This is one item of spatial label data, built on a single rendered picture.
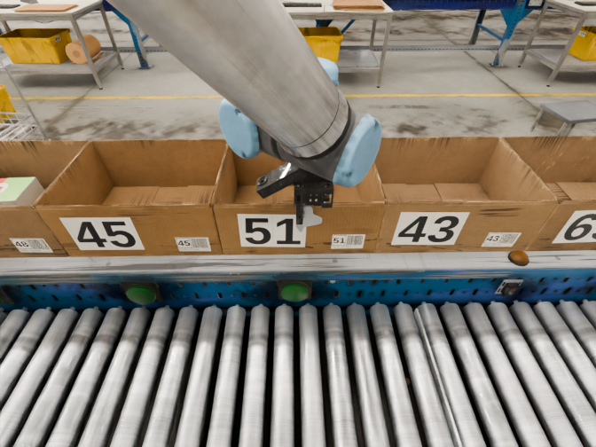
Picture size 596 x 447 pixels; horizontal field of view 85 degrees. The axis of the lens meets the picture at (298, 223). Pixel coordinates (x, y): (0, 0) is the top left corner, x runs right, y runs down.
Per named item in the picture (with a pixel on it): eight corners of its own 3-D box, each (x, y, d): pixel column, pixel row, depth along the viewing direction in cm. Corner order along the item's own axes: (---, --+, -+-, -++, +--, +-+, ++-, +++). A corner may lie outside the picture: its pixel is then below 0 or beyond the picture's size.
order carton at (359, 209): (222, 255, 84) (210, 205, 72) (236, 186, 105) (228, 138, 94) (375, 253, 85) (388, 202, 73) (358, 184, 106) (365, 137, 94)
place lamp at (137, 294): (130, 306, 85) (121, 290, 80) (132, 301, 86) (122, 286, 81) (158, 305, 85) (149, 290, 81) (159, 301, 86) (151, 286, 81)
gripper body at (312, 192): (332, 211, 70) (336, 163, 61) (291, 211, 70) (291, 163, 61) (328, 189, 75) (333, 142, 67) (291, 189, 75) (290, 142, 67)
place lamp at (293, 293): (281, 303, 86) (280, 287, 81) (281, 299, 87) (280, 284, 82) (308, 303, 86) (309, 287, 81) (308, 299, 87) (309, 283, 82)
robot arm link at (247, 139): (260, 111, 40) (323, 82, 47) (203, 91, 46) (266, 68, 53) (268, 176, 46) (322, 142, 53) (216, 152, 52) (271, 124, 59)
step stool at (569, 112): (556, 186, 251) (592, 134, 221) (514, 152, 287) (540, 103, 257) (604, 180, 257) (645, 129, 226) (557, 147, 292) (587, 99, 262)
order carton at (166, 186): (68, 257, 84) (30, 207, 72) (113, 187, 105) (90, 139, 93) (223, 255, 84) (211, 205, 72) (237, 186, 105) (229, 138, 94)
